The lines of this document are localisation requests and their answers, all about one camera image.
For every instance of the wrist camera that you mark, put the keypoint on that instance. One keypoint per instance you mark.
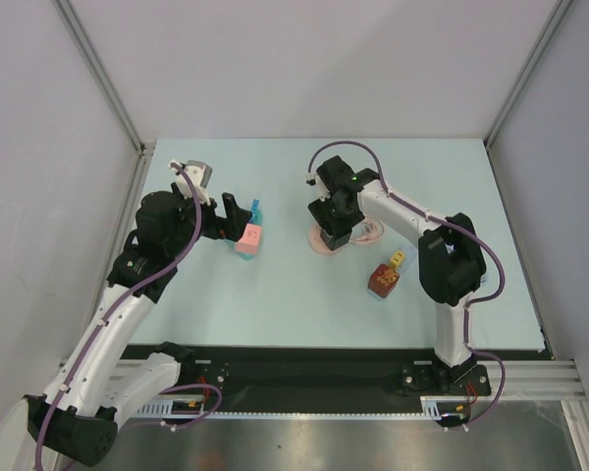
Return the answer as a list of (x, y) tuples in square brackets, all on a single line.
[(191, 176), (312, 179)]

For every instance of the black cube adapter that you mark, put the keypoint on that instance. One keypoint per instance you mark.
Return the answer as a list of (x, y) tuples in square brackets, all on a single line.
[(334, 242)]

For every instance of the yellow plug adapter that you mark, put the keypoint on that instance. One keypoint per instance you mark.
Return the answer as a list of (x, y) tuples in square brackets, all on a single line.
[(396, 260)]

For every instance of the dark red cube adapter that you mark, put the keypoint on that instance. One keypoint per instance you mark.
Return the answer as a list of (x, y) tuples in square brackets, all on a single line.
[(383, 280)]

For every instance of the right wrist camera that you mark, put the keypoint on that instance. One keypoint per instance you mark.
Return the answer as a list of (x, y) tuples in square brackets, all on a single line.
[(312, 179)]

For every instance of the teal triangular power strip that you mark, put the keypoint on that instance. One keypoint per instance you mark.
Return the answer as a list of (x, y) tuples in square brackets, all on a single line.
[(245, 256)]

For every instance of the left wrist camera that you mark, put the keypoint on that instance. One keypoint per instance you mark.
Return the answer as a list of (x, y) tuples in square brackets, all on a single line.
[(191, 176)]

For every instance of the light blue power strip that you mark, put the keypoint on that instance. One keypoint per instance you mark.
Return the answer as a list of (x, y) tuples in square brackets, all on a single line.
[(410, 257)]

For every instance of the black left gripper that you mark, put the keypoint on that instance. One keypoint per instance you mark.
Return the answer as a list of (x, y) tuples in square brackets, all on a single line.
[(230, 228)]

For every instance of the pink cube adapter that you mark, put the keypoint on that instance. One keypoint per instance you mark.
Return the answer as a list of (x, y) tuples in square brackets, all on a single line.
[(249, 242)]

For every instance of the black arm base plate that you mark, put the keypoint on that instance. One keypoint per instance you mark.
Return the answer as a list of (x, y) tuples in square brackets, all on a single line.
[(281, 380)]

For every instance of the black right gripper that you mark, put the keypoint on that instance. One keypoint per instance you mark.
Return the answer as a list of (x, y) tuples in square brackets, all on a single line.
[(334, 234)]

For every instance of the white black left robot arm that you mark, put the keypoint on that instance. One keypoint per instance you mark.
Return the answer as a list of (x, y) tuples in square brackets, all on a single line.
[(80, 414)]

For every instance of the slotted cable duct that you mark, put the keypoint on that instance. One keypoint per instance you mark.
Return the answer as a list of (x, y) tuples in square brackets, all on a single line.
[(189, 409)]

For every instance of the blue plug adapter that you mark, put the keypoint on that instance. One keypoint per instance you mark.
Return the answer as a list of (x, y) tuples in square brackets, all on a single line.
[(256, 208)]

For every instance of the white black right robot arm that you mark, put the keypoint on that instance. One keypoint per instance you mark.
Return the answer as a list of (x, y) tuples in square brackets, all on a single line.
[(450, 260)]

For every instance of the pink round power strip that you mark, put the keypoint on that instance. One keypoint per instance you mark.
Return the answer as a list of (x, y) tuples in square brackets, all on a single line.
[(318, 245)]

